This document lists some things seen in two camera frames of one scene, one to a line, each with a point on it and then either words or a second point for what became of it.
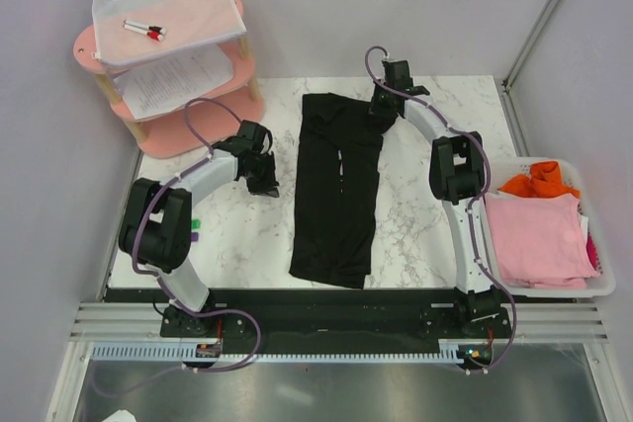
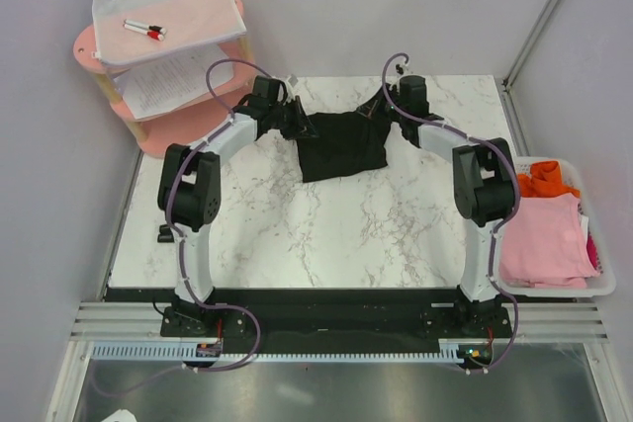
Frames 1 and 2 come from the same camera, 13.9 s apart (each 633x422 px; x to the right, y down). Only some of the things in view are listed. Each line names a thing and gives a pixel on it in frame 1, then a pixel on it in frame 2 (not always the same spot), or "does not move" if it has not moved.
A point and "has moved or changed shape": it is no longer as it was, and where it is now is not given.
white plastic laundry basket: (601, 284) does not move
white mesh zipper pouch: (193, 13) does not move
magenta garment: (591, 250) does not move
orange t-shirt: (544, 179) does not move
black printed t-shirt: (337, 179) has moved or changed shape
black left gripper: (269, 187) to (302, 127)
